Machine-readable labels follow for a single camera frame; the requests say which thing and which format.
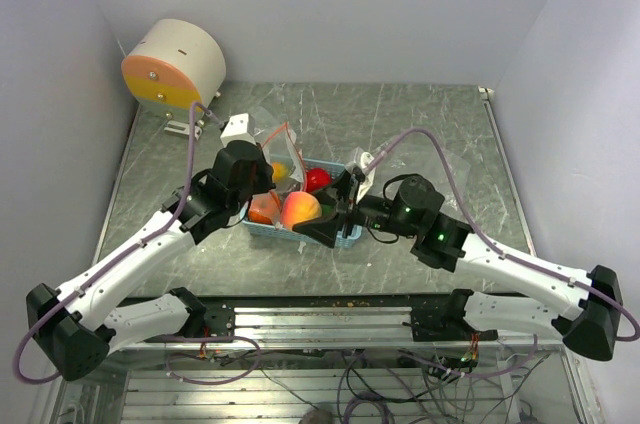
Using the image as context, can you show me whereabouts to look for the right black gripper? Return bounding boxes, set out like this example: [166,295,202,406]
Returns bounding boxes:
[295,169,418,246]

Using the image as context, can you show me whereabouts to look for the pink yellow peach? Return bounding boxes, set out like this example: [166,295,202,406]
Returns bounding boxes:
[280,191,322,231]

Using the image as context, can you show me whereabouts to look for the red apple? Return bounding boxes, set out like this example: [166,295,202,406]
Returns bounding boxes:
[306,167,332,193]

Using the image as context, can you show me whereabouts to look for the clear orange zip bag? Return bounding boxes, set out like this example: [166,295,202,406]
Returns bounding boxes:
[250,106,306,229]

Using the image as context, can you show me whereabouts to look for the orange green mango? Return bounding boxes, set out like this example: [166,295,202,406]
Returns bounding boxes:
[271,161,292,184]

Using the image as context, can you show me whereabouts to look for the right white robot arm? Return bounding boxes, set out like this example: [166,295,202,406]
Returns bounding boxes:
[289,171,622,361]

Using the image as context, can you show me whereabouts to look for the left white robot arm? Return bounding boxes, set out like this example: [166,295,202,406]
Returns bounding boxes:
[24,140,274,381]

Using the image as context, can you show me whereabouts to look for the green lime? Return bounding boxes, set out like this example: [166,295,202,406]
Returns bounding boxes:
[320,200,338,220]

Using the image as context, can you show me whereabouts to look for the light blue plastic basket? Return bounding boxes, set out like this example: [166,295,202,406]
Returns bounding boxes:
[243,158,363,249]

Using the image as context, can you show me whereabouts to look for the round drawer cabinet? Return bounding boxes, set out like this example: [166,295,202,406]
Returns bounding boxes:
[121,19,227,122]

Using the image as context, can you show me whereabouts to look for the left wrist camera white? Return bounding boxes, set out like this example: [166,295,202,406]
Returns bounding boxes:
[220,113,256,147]

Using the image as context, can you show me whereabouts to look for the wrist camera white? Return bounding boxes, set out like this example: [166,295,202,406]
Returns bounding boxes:
[345,147,376,202]
[220,113,256,147]

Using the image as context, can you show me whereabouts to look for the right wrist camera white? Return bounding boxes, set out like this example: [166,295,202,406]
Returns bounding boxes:
[345,147,376,202]

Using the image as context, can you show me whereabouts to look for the white bracket on table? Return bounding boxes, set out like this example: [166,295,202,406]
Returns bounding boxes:
[163,120,202,140]

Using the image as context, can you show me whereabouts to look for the aluminium rail frame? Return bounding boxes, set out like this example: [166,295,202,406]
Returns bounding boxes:
[51,295,604,423]

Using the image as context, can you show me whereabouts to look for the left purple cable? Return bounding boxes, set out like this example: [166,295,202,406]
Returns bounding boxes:
[11,101,224,385]

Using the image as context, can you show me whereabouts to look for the loose wires under table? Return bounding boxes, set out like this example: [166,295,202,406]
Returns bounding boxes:
[164,333,551,424]

